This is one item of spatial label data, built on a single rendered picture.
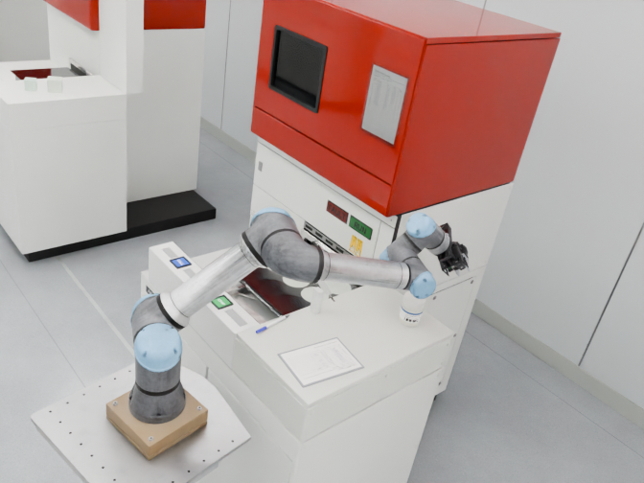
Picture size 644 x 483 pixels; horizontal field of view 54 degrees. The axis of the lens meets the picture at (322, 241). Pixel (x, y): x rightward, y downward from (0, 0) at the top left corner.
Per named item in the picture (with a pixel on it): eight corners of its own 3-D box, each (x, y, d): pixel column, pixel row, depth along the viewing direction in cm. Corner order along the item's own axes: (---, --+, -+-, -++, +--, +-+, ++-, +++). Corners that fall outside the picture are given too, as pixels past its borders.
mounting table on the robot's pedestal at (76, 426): (126, 558, 154) (126, 523, 147) (33, 449, 176) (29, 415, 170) (260, 458, 185) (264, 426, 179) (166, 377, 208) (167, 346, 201)
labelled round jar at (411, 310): (407, 311, 213) (414, 288, 208) (424, 323, 208) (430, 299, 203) (393, 317, 208) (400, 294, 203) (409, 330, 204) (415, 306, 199)
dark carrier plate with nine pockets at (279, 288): (303, 247, 252) (303, 246, 252) (361, 291, 231) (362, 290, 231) (230, 269, 231) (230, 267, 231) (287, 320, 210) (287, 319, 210)
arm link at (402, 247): (387, 273, 181) (416, 247, 178) (373, 251, 189) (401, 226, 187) (402, 287, 185) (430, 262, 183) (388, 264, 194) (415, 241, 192)
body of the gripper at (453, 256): (448, 277, 200) (431, 263, 191) (441, 255, 205) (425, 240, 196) (471, 267, 197) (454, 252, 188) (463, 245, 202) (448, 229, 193)
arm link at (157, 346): (135, 395, 161) (135, 356, 154) (132, 358, 172) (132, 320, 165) (183, 390, 165) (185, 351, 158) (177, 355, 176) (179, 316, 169)
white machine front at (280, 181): (254, 213, 287) (263, 129, 267) (379, 309, 236) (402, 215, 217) (248, 215, 285) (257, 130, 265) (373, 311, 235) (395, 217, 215)
